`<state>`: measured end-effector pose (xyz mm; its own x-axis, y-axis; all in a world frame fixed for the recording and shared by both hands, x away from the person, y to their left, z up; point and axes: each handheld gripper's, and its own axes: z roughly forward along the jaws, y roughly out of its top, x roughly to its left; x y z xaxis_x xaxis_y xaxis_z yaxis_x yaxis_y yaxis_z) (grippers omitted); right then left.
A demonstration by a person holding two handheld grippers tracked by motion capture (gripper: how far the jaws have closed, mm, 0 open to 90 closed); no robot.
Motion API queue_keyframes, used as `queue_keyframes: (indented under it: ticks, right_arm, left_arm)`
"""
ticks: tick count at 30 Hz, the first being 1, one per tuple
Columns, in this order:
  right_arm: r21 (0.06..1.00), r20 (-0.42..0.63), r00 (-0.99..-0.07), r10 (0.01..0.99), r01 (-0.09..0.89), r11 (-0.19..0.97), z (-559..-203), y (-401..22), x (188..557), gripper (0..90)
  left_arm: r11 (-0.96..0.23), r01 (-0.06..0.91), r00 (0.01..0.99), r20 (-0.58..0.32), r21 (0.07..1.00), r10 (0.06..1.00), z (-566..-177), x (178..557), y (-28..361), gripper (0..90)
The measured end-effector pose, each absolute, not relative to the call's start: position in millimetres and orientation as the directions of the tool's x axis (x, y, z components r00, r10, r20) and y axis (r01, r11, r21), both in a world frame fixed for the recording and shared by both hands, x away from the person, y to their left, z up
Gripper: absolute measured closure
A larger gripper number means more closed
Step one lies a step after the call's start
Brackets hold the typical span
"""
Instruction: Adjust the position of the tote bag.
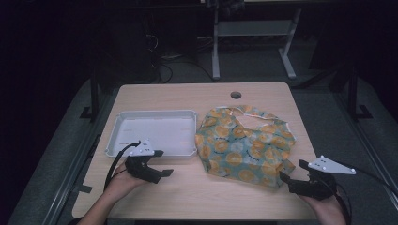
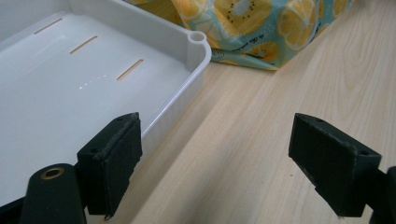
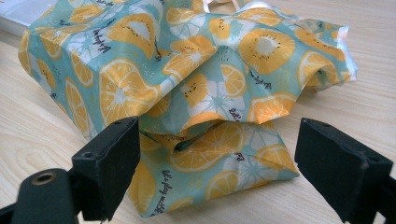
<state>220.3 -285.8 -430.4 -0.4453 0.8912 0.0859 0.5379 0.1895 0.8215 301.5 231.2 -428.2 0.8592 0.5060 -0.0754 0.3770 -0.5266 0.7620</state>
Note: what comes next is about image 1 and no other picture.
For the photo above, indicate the grey tape piece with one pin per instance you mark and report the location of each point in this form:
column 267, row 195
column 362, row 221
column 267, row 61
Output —
column 84, row 188

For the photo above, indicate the black metal stand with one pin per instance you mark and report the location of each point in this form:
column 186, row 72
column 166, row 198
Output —
column 94, row 93
column 353, row 93

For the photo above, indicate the person's left hand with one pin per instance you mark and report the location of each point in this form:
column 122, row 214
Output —
column 120, row 182

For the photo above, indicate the lemon print cloth bib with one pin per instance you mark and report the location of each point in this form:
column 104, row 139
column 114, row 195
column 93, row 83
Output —
column 234, row 146

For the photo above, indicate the person's right hand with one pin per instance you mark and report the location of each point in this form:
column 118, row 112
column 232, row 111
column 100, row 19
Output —
column 328, row 212

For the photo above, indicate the grey metal stand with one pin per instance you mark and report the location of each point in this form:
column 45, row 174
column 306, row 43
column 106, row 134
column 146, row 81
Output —
column 253, row 28

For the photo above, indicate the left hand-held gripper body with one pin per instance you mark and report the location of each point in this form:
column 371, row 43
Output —
column 139, row 167

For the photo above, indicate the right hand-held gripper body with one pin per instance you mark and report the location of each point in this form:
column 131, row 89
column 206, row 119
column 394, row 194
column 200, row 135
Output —
column 316, row 186

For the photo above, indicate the white plastic tray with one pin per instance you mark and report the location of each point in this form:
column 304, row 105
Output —
column 156, row 131

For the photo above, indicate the metal frame rail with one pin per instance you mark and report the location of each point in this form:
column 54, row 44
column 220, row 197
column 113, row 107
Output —
column 70, row 178
column 369, row 146

